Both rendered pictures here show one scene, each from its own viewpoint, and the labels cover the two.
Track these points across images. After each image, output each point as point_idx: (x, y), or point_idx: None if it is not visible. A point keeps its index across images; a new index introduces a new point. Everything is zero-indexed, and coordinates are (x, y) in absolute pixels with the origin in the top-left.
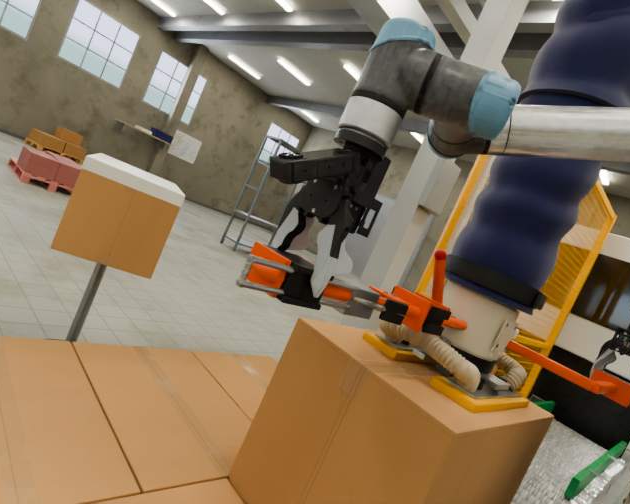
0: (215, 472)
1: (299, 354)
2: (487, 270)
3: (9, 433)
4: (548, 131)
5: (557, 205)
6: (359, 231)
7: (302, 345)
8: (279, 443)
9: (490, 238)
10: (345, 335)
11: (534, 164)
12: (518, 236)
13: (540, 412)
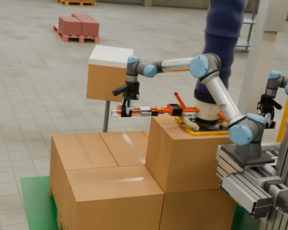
0: (141, 164)
1: (152, 126)
2: (198, 93)
3: (87, 155)
4: (172, 68)
5: None
6: (135, 99)
7: (152, 123)
8: (152, 152)
9: (199, 82)
10: (166, 118)
11: None
12: None
13: None
